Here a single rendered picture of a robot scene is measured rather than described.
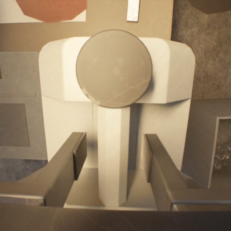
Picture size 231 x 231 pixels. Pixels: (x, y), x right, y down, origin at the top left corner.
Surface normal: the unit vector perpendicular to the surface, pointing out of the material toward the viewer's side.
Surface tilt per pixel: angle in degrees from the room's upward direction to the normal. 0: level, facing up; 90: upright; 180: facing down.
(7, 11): 0
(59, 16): 40
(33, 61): 0
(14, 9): 0
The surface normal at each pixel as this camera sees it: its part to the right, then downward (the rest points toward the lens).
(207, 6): -0.03, 0.25
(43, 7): -0.01, 0.79
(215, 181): -0.04, -0.97
